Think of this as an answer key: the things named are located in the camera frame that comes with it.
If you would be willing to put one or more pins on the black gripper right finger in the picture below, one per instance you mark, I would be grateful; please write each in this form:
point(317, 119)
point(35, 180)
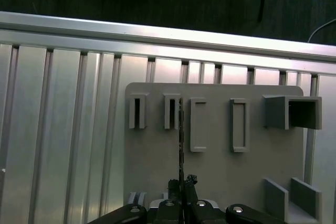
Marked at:
point(191, 195)

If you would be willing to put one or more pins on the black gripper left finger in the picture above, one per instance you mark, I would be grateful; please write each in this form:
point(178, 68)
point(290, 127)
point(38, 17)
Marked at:
point(173, 190)

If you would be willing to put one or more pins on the blue RAM stick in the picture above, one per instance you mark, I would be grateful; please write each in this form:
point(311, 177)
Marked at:
point(181, 142)

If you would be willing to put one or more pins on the grey parts rack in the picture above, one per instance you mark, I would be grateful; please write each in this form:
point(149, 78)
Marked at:
point(218, 169)

